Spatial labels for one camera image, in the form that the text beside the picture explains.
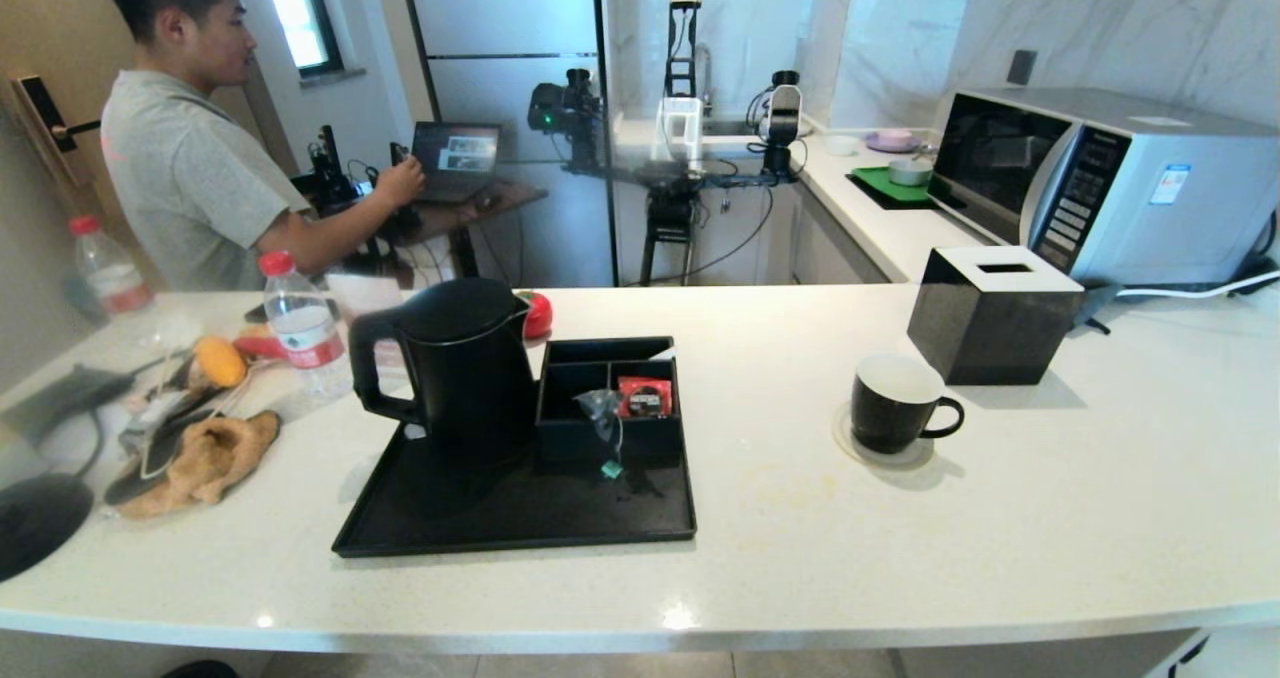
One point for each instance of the grey pyramid tea bag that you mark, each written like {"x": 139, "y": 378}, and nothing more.
{"x": 603, "y": 404}

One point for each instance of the black electric kettle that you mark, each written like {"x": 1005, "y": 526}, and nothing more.
{"x": 470, "y": 388}

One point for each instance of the clear water bottle red cap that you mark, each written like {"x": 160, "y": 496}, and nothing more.
{"x": 108, "y": 278}

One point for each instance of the red instant coffee sachet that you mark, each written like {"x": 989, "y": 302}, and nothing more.
{"x": 645, "y": 398}

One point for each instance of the black centre stand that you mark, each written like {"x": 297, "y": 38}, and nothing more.
{"x": 670, "y": 223}

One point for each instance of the red strawberry shaped ornament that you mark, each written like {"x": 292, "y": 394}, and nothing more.
{"x": 540, "y": 315}

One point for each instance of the black compartment organizer box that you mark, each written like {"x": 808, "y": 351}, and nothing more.
{"x": 570, "y": 443}

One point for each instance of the brown wooden desk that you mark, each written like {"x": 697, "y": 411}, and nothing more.
{"x": 510, "y": 203}

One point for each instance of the black computer mouse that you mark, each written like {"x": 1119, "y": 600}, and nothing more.
{"x": 490, "y": 201}

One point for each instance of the translucent white box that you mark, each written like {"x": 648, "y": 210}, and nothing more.
{"x": 680, "y": 123}

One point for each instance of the white kitchen cabinet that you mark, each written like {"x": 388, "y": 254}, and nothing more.
{"x": 830, "y": 243}

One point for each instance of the black rectangular serving tray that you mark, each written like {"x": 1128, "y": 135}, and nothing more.
{"x": 560, "y": 518}

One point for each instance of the black device with green light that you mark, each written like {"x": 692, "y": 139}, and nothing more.
{"x": 562, "y": 113}

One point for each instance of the black open laptop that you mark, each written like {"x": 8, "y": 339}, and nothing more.
{"x": 458, "y": 158}

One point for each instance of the chrome kitchen faucet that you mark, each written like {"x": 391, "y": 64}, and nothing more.
{"x": 707, "y": 68}

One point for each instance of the small white bowl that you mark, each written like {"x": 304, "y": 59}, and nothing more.
{"x": 842, "y": 144}

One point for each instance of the black tray under mat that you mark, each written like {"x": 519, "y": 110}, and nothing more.
{"x": 880, "y": 198}

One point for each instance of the black mug white inside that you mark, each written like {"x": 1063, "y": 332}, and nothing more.
{"x": 890, "y": 423}

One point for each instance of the green mat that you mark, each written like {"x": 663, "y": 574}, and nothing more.
{"x": 880, "y": 180}

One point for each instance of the round clear coaster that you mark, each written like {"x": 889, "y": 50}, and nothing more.
{"x": 905, "y": 461}

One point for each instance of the small grey bowl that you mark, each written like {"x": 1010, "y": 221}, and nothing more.
{"x": 908, "y": 171}

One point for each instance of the purple plate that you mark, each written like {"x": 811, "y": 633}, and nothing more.
{"x": 892, "y": 141}

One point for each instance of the grey white refrigerator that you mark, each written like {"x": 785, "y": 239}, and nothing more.
{"x": 500, "y": 18}

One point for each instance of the clear water bottle red label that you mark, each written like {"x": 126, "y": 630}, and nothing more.
{"x": 300, "y": 338}

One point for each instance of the black tissue box white lid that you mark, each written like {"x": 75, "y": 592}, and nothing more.
{"x": 990, "y": 328}

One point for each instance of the red mesh pouch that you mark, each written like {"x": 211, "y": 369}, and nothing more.
{"x": 258, "y": 343}

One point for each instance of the orange oval toy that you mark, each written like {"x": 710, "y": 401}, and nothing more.
{"x": 220, "y": 361}

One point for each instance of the dark framed window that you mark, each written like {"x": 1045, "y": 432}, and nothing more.
{"x": 300, "y": 13}

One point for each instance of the man in grey shirt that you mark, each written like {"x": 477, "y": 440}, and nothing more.
{"x": 190, "y": 178}

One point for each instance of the silver microwave oven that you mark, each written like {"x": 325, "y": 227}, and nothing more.
{"x": 1180, "y": 208}

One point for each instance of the black round kettle base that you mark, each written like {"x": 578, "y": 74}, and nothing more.
{"x": 40, "y": 528}

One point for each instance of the dark wall socket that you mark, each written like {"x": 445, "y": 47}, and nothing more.
{"x": 1022, "y": 66}

